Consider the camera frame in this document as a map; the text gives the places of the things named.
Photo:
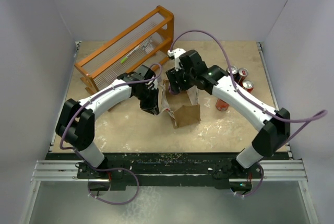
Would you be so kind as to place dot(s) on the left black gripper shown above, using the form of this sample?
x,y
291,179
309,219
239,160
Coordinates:
x,y
152,107

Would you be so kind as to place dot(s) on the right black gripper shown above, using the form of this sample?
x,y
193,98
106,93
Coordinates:
x,y
174,75

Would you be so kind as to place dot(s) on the purple fanta can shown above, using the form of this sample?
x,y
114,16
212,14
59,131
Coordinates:
x,y
171,91

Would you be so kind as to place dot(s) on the watermelon print canvas bag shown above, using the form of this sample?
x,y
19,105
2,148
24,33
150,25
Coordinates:
x,y
183,108

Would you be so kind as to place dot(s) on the dark black soda can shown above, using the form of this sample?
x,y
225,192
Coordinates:
x,y
233,70

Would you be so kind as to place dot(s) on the red coke can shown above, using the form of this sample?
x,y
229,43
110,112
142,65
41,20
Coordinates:
x,y
248,85
221,105

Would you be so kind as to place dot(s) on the silver blue red can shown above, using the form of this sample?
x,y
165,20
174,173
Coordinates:
x,y
241,75

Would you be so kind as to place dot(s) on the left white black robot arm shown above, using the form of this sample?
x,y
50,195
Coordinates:
x,y
76,124

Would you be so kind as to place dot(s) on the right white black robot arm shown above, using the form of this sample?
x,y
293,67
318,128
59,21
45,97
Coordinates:
x,y
272,125

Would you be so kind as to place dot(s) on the green capped marker pen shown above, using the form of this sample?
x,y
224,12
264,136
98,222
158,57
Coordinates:
x,y
134,50

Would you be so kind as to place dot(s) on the orange wooden wire rack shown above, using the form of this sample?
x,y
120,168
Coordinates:
x,y
144,42

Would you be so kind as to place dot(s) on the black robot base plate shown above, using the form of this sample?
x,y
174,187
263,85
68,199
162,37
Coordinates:
x,y
196,169

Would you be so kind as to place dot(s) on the aluminium frame rail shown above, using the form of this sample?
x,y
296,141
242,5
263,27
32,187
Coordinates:
x,y
217,131

